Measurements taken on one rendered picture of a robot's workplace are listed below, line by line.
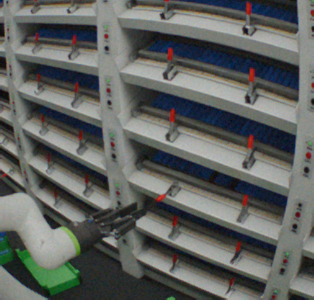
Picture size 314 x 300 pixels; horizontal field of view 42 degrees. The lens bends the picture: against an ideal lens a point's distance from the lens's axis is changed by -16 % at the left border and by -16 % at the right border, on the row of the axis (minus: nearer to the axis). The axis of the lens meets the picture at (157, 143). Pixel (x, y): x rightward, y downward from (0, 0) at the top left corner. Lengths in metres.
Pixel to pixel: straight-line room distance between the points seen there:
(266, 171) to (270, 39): 0.38
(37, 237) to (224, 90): 0.63
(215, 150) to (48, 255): 0.57
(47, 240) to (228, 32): 0.70
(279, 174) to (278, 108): 0.19
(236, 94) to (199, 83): 0.12
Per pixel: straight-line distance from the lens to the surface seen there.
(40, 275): 1.98
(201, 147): 1.33
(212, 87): 1.23
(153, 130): 1.43
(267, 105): 1.15
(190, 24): 1.19
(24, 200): 1.16
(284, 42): 1.06
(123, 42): 1.40
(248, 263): 1.47
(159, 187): 1.51
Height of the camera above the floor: 1.37
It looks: 28 degrees down
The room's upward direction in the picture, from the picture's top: 3 degrees counter-clockwise
